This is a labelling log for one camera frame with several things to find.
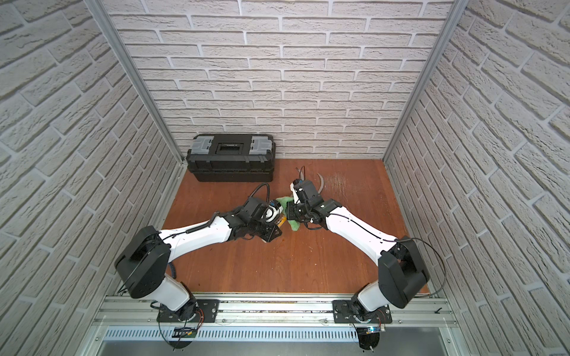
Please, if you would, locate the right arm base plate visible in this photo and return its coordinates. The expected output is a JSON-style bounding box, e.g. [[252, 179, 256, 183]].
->
[[332, 300, 393, 326]]

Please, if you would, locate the black plastic toolbox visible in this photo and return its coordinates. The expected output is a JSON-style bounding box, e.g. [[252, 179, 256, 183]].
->
[[186, 133, 276, 182]]

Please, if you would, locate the green rag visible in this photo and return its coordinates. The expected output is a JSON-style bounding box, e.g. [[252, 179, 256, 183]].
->
[[276, 197, 301, 231]]

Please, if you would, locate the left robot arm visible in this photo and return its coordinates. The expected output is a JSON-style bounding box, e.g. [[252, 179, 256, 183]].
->
[[114, 197, 284, 320]]

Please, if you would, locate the aluminium front rail frame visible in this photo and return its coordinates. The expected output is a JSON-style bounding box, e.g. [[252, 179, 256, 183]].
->
[[78, 293, 468, 355]]

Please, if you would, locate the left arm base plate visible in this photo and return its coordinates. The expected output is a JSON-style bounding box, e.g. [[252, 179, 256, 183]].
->
[[157, 299, 221, 323]]

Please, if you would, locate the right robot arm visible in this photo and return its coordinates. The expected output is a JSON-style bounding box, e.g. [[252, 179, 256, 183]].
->
[[286, 179, 430, 317]]

